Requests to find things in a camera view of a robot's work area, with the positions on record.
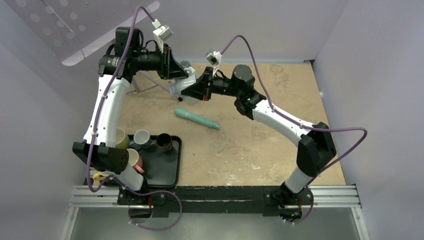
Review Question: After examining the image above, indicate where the teal toy microphone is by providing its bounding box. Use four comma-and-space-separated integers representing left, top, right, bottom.
174, 107, 221, 130

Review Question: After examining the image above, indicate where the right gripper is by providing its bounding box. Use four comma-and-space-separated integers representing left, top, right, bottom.
182, 67, 241, 102

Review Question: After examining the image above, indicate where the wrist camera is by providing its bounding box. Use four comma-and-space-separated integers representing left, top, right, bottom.
205, 50, 222, 76
152, 19, 174, 53

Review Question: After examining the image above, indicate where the brown mug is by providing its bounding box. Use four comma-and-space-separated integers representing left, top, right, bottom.
150, 133, 173, 152

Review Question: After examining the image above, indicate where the purple cable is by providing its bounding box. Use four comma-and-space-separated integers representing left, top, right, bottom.
220, 34, 369, 226
86, 5, 184, 232

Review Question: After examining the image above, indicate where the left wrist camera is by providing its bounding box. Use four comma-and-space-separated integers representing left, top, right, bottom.
152, 19, 174, 53

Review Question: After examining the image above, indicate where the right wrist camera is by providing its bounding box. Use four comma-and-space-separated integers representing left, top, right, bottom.
205, 50, 222, 76

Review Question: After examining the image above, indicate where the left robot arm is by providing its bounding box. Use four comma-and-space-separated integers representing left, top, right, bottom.
72, 25, 188, 205

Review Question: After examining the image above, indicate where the pink mug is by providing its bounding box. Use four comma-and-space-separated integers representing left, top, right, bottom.
127, 148, 145, 174

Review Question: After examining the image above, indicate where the blue-grey mug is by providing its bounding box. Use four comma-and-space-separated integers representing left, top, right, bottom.
129, 129, 153, 151

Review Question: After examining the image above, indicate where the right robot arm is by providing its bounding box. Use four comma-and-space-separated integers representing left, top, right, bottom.
180, 64, 337, 204

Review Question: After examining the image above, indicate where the aluminium frame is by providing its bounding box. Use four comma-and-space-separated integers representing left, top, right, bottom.
60, 185, 370, 240

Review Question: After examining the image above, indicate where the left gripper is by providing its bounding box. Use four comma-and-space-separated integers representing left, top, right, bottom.
132, 42, 188, 80

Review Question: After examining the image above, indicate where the green mug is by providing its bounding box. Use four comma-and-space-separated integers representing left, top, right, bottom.
115, 127, 130, 149

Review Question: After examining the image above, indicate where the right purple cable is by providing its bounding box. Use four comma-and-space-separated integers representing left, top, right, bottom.
220, 34, 369, 226

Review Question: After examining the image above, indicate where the tripod stand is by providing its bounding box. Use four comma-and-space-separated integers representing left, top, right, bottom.
110, 39, 184, 102

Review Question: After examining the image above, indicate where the black tray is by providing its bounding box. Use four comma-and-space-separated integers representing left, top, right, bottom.
98, 134, 183, 189

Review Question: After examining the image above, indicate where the dark teal cup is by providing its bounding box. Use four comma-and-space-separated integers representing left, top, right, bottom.
179, 60, 191, 68

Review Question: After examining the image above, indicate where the perforated light panel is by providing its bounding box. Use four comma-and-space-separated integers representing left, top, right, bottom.
0, 0, 160, 66

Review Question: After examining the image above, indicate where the light grey mug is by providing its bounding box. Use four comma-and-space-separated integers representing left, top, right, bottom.
169, 74, 196, 100

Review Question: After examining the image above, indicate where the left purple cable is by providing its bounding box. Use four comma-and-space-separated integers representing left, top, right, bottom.
86, 5, 184, 232

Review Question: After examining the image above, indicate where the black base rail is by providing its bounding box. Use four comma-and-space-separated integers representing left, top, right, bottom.
117, 185, 313, 220

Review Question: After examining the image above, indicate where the yellow mug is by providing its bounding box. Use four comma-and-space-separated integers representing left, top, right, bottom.
92, 172, 106, 182

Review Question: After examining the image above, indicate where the white metronome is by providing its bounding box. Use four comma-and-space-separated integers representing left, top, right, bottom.
182, 66, 199, 106

